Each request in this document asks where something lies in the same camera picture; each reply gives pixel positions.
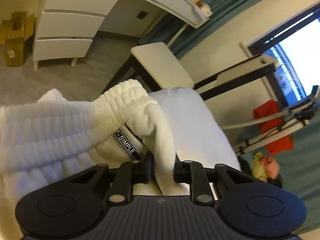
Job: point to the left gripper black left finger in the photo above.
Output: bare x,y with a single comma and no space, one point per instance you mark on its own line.
129,174

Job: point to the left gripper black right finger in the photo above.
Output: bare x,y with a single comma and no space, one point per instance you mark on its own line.
193,173

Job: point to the pile of mixed clothes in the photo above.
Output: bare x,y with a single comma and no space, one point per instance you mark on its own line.
265,168

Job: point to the red cloth on stand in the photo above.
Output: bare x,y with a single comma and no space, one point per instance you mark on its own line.
269,108

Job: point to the teal curtain right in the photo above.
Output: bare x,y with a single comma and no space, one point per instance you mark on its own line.
299,170

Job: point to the teal curtain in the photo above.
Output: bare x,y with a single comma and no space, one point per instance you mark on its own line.
223,11
299,170

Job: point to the white stool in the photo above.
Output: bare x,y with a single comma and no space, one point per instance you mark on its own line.
156,65

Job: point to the dark framed window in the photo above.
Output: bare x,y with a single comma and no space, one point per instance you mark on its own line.
295,45

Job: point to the white dressing table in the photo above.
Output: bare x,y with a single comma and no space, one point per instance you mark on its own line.
65,28

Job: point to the teal curtain left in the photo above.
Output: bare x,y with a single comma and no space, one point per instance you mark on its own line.
223,11

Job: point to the cardboard boxes on floor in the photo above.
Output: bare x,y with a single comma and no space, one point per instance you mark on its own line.
14,33

